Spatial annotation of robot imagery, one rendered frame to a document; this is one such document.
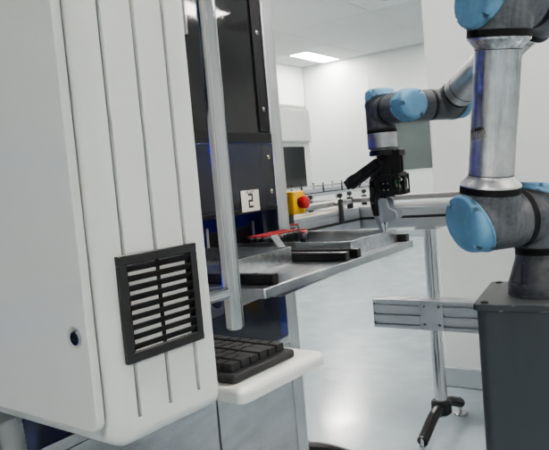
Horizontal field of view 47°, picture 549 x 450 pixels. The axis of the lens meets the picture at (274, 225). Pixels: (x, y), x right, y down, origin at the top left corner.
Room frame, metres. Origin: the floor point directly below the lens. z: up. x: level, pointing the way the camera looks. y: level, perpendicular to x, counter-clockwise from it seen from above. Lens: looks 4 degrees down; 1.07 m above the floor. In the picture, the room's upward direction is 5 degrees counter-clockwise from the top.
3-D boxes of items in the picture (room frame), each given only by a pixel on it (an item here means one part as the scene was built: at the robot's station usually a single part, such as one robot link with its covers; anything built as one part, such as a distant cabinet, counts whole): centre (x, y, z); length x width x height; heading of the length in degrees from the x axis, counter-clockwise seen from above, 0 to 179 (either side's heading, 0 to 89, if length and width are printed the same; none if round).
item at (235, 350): (1.00, 0.19, 0.82); 0.40 x 0.14 x 0.02; 52
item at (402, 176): (1.61, -0.30, 1.06); 0.09 x 0.08 x 0.12; 55
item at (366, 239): (1.66, -0.11, 0.90); 0.34 x 0.26 x 0.04; 55
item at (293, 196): (2.00, -0.06, 1.00); 0.08 x 0.07 x 0.07; 55
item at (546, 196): (1.30, -0.55, 0.96); 0.13 x 0.12 x 0.14; 111
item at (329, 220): (2.31, -0.10, 0.92); 0.69 x 0.16 x 0.16; 145
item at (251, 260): (1.44, 0.18, 0.90); 0.34 x 0.26 x 0.04; 55
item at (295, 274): (1.55, 0.03, 0.87); 0.70 x 0.48 x 0.02; 145
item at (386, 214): (1.60, -0.29, 0.96); 0.06 x 0.03 x 0.09; 55
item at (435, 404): (2.48, -0.61, 0.07); 0.50 x 0.08 x 0.14; 145
